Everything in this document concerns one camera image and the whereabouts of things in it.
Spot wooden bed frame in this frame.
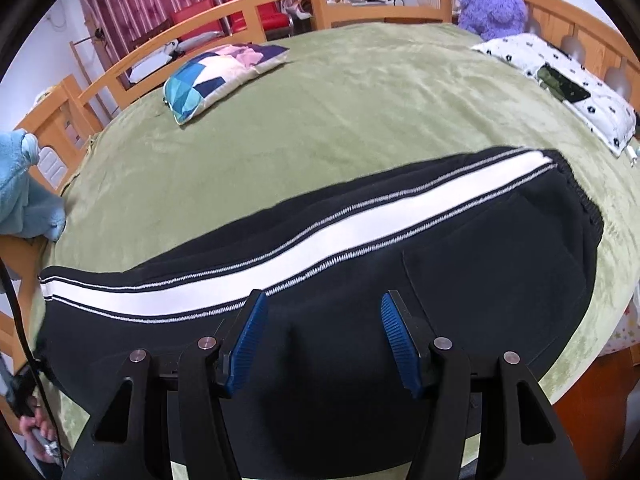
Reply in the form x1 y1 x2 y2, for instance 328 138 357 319
0 0 640 376

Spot dark wooden chair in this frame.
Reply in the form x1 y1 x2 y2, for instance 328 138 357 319
129 19 173 53

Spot green fleece blanket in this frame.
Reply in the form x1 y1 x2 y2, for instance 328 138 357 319
27 22 640 480

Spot light blue fleece blanket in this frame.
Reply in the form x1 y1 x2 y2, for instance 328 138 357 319
0 129 68 241

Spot black pants with white stripe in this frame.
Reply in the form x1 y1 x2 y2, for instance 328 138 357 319
37 146 606 466

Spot wooden coat stand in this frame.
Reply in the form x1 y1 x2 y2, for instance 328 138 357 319
70 30 118 123

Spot star print bed sheet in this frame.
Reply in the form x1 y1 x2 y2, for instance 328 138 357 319
604 309 640 357

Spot black cable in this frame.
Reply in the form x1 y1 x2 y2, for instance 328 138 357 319
0 255 68 480

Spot geometric patterned pillow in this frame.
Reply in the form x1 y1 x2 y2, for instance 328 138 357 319
162 42 291 126

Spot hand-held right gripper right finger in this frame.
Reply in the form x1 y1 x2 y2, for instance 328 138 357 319
380 290 588 480

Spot person's left hand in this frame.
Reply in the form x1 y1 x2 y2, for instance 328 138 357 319
19 407 57 463

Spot purple plush toy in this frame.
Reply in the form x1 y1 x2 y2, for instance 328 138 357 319
456 0 528 42

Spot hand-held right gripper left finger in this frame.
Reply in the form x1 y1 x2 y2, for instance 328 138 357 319
60 289 271 480

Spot white flower print pillow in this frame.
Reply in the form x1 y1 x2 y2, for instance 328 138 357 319
470 32 638 158

